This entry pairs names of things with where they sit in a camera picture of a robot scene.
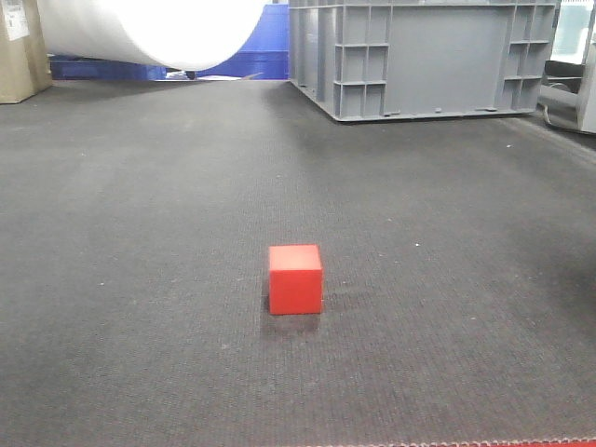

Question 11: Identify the grey plastic storage crate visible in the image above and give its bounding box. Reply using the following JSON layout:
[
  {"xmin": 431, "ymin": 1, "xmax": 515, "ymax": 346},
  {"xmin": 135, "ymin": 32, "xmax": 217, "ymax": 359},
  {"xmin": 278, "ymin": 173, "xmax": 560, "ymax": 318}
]
[{"xmin": 289, "ymin": 1, "xmax": 560, "ymax": 122}]

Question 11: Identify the white foam roll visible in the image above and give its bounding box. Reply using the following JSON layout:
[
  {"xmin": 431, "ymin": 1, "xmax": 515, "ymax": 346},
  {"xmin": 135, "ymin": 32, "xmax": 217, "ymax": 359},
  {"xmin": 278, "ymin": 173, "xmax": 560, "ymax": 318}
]
[{"xmin": 38, "ymin": 1, "xmax": 266, "ymax": 71}]

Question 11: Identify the grey white machine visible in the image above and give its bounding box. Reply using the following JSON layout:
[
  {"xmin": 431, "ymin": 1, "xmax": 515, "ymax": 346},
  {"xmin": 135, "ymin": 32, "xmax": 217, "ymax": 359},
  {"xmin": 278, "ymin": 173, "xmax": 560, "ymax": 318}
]
[{"xmin": 538, "ymin": 1, "xmax": 595, "ymax": 136}]

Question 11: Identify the red magnetic cube block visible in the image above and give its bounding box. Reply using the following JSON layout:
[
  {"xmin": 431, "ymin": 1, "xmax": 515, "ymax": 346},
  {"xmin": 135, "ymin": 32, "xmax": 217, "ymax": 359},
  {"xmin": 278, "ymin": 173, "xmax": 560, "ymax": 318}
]
[{"xmin": 268, "ymin": 244, "xmax": 323, "ymax": 316}]

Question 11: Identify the dark grey textured mat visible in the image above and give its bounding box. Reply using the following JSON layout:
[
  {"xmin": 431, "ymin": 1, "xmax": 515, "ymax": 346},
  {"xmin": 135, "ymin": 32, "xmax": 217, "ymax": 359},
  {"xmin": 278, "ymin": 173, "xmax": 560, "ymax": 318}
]
[{"xmin": 1, "ymin": 81, "xmax": 595, "ymax": 446}]

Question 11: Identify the brown cardboard box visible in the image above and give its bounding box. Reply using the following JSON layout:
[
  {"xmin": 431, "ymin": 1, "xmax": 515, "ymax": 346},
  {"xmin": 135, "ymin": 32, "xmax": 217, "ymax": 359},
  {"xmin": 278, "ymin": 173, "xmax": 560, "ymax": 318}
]
[{"xmin": 1, "ymin": 1, "xmax": 52, "ymax": 104}]

